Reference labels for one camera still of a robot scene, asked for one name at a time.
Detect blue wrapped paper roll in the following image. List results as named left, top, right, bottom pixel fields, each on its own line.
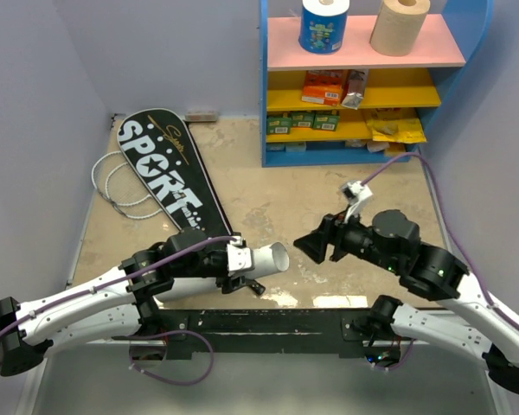
left=298, top=0, right=350, bottom=54

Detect blue shelf unit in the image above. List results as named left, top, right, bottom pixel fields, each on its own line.
left=259, top=1, right=493, bottom=167

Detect brown paper towel roll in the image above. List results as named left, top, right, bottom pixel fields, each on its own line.
left=369, top=0, right=431, bottom=56

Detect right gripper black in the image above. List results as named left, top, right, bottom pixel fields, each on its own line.
left=292, top=201, right=400, bottom=272

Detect green box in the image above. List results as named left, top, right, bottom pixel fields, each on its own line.
left=312, top=110, right=340, bottom=131
left=266, top=112, right=292, bottom=135
left=291, top=111, right=315, bottom=129

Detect white shuttlecock tube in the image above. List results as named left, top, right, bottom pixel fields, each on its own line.
left=155, top=242, right=290, bottom=303

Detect black sport racket bag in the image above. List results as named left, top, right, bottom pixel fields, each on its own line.
left=117, top=108, right=234, bottom=237

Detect silver snack bag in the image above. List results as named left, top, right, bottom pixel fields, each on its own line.
left=341, top=69, right=369, bottom=110

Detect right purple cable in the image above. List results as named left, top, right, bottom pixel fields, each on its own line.
left=362, top=151, right=519, bottom=373

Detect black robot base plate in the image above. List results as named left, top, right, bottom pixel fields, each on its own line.
left=117, top=309, right=411, bottom=367

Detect green box right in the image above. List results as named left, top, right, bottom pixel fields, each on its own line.
left=312, top=110, right=340, bottom=131

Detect green box middle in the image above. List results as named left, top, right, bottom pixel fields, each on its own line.
left=291, top=111, right=315, bottom=129

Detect orange snack box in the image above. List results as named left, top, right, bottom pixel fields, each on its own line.
left=301, top=70, right=344, bottom=106

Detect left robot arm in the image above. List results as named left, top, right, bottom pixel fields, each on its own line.
left=0, top=228, right=289, bottom=377

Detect green box left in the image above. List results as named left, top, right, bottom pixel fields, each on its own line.
left=266, top=112, right=292, bottom=135

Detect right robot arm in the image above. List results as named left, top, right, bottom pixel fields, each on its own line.
left=293, top=209, right=519, bottom=395

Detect aluminium rail frame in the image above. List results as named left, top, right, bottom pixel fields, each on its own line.
left=15, top=114, right=165, bottom=415

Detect small pink eraser box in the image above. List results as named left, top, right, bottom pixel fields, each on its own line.
left=184, top=111, right=219, bottom=123

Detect yellow snack bag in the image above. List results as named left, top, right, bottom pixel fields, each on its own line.
left=363, top=107, right=426, bottom=144

